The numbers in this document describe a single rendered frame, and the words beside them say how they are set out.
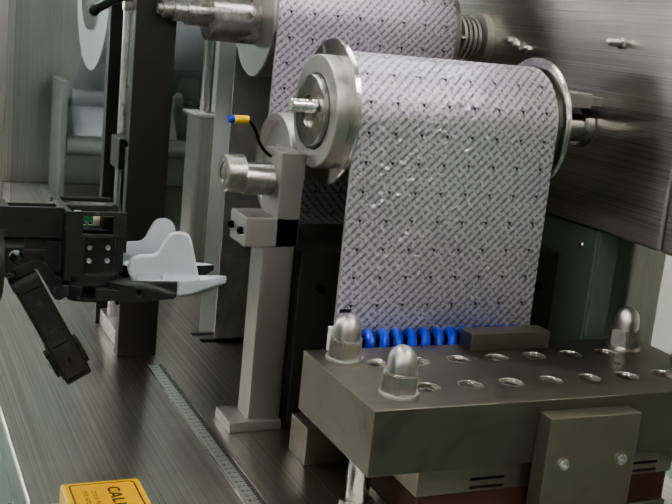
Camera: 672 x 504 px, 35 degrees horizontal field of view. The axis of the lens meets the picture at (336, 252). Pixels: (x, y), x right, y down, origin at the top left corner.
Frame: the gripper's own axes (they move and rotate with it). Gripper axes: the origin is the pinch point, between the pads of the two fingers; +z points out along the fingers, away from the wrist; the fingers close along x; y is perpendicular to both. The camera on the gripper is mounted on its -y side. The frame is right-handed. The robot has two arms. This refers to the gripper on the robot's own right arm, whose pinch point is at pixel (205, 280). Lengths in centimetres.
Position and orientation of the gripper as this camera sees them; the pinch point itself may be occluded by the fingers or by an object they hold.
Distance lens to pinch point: 100.5
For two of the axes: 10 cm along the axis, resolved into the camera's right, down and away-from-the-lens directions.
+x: -4.0, -2.3, 8.9
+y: 1.0, -9.7, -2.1
